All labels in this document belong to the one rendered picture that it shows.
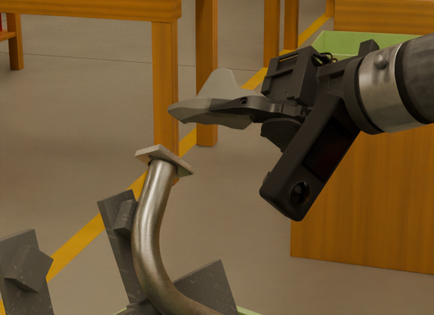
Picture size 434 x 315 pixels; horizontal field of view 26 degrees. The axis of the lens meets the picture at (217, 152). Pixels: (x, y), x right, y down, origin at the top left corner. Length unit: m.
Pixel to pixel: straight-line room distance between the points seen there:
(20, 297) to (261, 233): 2.92
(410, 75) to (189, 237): 2.99
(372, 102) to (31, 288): 0.35
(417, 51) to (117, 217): 0.39
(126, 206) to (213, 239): 2.72
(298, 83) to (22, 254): 0.30
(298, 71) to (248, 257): 2.71
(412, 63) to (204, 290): 0.43
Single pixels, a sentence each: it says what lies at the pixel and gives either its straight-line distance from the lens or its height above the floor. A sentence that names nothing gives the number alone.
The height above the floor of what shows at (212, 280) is 1.02.
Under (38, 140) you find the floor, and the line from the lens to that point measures 5.00.
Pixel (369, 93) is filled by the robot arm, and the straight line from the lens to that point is 0.82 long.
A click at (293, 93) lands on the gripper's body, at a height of 1.29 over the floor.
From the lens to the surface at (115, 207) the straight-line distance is 1.02.
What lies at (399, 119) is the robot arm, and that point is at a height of 1.28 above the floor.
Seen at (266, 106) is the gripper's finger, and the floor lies 1.28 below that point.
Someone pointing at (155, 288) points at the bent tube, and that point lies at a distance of 0.99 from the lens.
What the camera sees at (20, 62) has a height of 0.05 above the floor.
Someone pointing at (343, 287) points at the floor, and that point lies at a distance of 3.38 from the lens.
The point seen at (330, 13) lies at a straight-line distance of 8.37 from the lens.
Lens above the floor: 1.51
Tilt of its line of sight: 19 degrees down
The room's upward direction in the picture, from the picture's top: straight up
